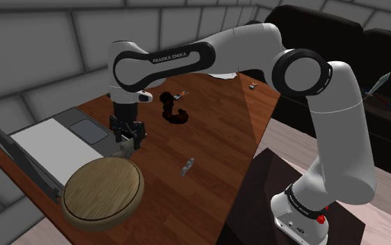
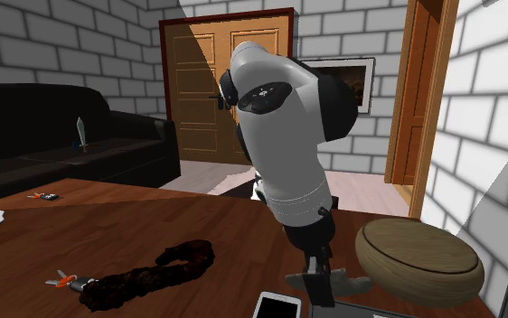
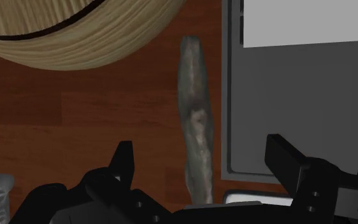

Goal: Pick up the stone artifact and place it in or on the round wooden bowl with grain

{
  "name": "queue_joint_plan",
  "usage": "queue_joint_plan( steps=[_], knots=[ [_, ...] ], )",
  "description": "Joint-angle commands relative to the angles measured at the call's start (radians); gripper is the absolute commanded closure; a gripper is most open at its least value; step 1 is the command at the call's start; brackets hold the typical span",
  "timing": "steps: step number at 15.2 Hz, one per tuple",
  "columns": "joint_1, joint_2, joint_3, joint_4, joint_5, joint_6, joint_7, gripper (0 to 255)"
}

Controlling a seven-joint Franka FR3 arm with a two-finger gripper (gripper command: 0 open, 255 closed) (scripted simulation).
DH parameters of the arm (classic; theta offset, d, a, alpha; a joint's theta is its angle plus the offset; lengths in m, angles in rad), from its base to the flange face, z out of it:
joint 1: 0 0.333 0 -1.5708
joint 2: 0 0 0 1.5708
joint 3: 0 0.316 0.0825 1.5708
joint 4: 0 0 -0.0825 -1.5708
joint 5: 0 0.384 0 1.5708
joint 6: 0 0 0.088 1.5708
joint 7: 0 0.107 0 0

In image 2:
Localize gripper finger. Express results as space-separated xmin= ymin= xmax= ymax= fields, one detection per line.
xmin=302 ymin=245 xmax=337 ymax=308

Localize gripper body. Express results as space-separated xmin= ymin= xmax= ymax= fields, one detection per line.
xmin=282 ymin=211 xmax=337 ymax=257

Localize grey irregular flat object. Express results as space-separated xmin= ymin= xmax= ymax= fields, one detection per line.
xmin=284 ymin=267 xmax=374 ymax=299

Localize grey tablet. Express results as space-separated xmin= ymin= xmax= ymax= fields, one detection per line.
xmin=308 ymin=299 xmax=415 ymax=318

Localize white smartphone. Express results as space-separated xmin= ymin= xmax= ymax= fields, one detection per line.
xmin=251 ymin=290 xmax=304 ymax=318

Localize round wooden bowl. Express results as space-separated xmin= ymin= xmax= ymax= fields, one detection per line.
xmin=353 ymin=216 xmax=486 ymax=310

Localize wooden double door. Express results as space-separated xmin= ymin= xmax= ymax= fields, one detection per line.
xmin=158 ymin=7 xmax=299 ymax=166

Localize grey toy sword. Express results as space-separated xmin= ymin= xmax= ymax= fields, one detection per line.
xmin=71 ymin=116 xmax=106 ymax=154

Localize keys with black fob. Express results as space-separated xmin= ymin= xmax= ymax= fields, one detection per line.
xmin=26 ymin=192 xmax=61 ymax=202

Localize black sofa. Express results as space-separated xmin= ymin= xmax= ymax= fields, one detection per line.
xmin=0 ymin=82 xmax=182 ymax=208

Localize white framed wall picture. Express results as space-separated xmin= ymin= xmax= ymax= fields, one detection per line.
xmin=301 ymin=57 xmax=377 ymax=117

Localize open wooden door frame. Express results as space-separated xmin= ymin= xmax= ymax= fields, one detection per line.
xmin=384 ymin=0 xmax=460 ymax=220

